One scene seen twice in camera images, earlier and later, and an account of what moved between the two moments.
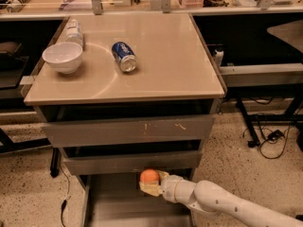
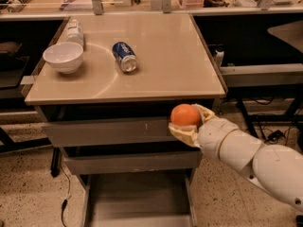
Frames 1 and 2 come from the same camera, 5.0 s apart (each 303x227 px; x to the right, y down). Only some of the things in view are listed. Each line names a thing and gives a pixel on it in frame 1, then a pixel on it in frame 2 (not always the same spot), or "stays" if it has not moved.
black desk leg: [247, 122] stays
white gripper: [169, 186] → [214, 136]
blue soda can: [124, 56] stays
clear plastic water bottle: [74, 32] stays
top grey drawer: [130, 131] stays
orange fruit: [150, 176] → [185, 113]
